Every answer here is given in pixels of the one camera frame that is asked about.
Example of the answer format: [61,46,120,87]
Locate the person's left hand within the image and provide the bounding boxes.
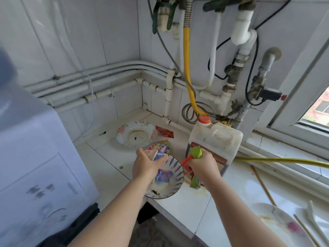
[132,148,169,183]

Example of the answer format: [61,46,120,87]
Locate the person's right hand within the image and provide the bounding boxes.
[187,149,222,188]

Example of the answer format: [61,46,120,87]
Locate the small floral plate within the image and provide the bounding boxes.
[115,120,159,149]

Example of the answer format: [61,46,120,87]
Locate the blue striped bowl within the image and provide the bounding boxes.
[144,153,185,200]

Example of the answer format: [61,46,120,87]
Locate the person's right forearm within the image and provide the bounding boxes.
[205,175,286,247]

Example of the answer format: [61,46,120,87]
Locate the person's left forearm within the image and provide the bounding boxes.
[68,175,155,247]

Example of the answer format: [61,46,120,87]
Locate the plastic jug orange cap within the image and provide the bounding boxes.
[185,116,244,178]

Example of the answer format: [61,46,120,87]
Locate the wooden chopstick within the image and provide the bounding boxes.
[293,214,322,247]
[251,165,278,207]

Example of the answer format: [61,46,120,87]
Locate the thin clear tube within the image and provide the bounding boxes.
[50,0,97,134]

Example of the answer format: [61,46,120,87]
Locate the long white horizontal pipe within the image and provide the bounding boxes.
[237,131,329,196]

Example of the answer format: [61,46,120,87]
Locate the white pipe brass valve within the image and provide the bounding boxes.
[218,46,251,115]

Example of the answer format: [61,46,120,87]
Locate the black solenoid valve red button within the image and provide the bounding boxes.
[259,87,288,103]

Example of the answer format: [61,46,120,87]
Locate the white water dispenser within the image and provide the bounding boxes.
[0,82,100,247]

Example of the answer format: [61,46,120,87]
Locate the red brick apartment building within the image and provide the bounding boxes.
[299,86,329,126]

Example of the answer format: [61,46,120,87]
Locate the blue water bottle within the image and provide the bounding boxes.
[0,45,20,86]

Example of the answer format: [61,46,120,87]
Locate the grey coiled cable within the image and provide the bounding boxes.
[146,0,215,125]

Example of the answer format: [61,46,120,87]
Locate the group of white wall pipes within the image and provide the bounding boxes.
[23,60,232,126]

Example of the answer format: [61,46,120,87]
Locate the yellow hose metal ends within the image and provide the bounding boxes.
[183,2,224,120]

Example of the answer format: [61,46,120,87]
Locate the black cable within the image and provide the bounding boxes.
[207,0,293,107]

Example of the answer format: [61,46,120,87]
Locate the white window frame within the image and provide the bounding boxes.
[253,10,329,162]

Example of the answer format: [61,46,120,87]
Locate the white flexible hose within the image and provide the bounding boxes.
[194,11,223,91]

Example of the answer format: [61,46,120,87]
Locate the green valve handle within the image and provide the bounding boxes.
[202,0,233,13]
[166,0,179,31]
[151,1,161,34]

